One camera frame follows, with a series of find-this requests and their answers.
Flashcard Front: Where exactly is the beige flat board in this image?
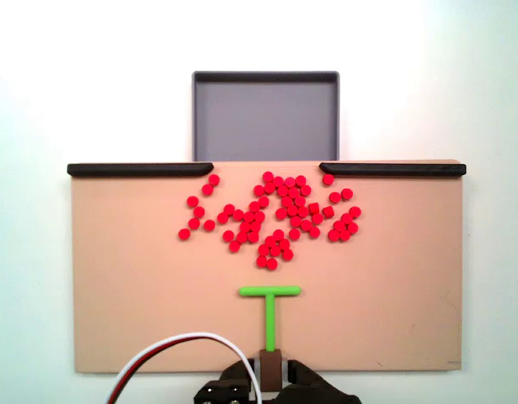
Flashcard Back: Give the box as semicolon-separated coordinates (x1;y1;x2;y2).
67;158;465;375

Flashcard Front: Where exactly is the grey shallow tray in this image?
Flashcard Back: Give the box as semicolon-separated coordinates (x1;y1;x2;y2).
191;70;341;162

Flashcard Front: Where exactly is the green T-shaped pusher tool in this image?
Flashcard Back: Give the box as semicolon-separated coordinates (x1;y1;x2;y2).
238;284;302;393

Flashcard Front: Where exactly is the black board rail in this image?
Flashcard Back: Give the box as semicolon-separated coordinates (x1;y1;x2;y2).
319;162;467;178
67;162;215;178

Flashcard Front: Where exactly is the white red black servo cable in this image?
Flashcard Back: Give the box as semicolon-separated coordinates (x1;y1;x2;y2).
104;331;264;404

